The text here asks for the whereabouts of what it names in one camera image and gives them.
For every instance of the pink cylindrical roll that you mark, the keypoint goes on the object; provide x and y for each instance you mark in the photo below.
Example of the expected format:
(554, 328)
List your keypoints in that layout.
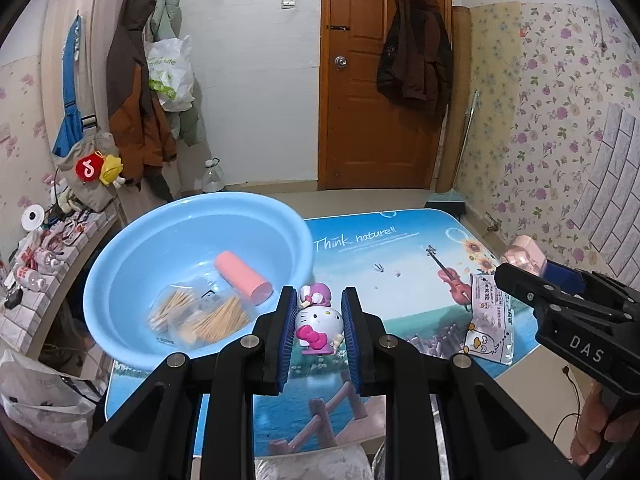
(243, 278)

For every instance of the white plastic bag on floor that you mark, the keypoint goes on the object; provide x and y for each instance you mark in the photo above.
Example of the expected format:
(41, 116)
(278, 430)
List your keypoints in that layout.
(52, 405)

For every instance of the rolled beige mat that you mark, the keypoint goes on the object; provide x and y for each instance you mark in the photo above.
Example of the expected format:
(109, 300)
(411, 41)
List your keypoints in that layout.
(453, 140)

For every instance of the yellow plush charm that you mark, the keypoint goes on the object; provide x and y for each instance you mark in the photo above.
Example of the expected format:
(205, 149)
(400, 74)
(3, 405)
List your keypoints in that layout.
(110, 172)

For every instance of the white green plastic bag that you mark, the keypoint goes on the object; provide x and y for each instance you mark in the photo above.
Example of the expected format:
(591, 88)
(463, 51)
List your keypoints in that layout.
(171, 74)

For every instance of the red round plush charm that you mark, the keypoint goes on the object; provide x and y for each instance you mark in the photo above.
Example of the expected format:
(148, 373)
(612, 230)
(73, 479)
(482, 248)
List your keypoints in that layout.
(88, 168)

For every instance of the duck print snack packet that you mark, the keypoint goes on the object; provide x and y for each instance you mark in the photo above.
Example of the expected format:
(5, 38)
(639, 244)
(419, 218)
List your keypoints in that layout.
(490, 333)

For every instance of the blue strap grey bag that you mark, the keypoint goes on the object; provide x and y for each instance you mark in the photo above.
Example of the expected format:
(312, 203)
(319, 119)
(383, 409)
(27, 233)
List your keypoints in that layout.
(79, 133)

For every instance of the person's right hand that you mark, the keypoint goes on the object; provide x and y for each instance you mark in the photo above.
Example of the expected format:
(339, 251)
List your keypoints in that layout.
(593, 427)

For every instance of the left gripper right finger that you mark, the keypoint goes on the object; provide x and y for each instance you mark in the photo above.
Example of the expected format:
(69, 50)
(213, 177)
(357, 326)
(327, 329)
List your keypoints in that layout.
(444, 418)

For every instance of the clear plastic water bottle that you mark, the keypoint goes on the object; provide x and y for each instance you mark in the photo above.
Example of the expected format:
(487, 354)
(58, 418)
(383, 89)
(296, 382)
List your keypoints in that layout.
(213, 180)

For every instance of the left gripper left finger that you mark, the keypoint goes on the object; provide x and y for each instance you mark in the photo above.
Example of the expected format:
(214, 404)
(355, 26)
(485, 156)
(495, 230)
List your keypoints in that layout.
(152, 435)

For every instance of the light blue plastic basin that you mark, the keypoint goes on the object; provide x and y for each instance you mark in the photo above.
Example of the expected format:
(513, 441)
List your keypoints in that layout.
(177, 244)

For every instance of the scenic printed table mat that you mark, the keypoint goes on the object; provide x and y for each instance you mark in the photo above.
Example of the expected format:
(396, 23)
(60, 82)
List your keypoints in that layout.
(408, 275)

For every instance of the brown wooden door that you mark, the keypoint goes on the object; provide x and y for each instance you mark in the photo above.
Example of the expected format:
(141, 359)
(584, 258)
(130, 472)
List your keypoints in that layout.
(366, 141)

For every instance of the dark brown coat on door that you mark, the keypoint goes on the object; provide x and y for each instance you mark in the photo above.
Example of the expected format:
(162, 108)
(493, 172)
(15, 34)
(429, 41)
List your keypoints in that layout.
(416, 67)

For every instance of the Hello Kitty toy figure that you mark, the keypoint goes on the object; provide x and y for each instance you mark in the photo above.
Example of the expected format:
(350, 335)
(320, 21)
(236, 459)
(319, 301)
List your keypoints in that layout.
(319, 328)

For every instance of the brown orange hanging jacket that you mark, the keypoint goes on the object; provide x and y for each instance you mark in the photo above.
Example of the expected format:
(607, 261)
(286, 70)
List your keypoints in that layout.
(137, 120)

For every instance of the small white spray bottle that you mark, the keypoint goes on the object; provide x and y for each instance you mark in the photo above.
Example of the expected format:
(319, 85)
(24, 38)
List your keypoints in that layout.
(30, 279)

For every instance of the bag of toothpicks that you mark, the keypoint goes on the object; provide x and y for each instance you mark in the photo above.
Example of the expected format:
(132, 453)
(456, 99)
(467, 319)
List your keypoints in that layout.
(197, 314)

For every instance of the white tape roll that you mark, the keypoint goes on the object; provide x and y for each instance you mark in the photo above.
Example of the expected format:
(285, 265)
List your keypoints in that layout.
(32, 217)

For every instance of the light green hanging garment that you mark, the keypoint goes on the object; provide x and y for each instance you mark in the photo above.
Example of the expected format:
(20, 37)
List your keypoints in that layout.
(165, 22)

